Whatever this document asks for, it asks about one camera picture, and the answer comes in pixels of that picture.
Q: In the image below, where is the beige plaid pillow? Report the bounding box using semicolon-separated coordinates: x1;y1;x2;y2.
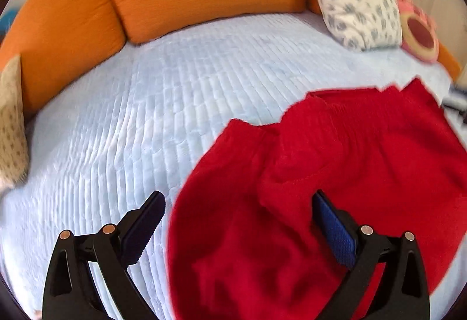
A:
0;55;30;190

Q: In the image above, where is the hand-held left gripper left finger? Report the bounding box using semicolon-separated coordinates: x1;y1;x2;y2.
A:
42;190;166;320

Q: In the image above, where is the orange sofa headboard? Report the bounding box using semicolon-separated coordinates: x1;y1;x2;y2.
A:
436;41;461;79

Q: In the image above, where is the light blue quilted blanket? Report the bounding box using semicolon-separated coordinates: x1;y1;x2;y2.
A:
0;10;461;320

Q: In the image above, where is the pink bear plush cushion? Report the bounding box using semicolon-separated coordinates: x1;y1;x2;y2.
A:
395;0;440;64

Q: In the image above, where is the red jacket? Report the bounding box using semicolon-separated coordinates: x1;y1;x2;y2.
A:
166;77;467;320

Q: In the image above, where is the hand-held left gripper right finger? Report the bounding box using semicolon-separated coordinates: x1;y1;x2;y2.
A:
312;190;431;320

